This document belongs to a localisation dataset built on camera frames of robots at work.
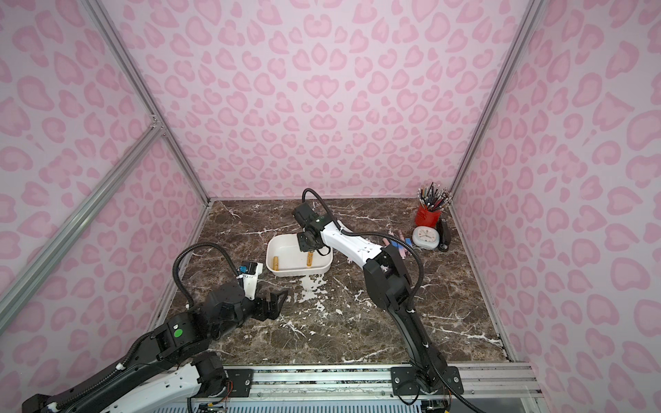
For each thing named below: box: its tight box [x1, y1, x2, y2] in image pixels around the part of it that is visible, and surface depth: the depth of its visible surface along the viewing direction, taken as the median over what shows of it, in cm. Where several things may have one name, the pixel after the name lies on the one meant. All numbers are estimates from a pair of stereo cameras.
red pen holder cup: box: [414, 204, 442, 228], surface depth 106 cm
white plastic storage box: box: [265, 234, 334, 278], surface depth 100 cm
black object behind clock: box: [437, 217, 452, 253], surface depth 105 cm
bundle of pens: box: [417, 181, 453, 212], surface depth 100 cm
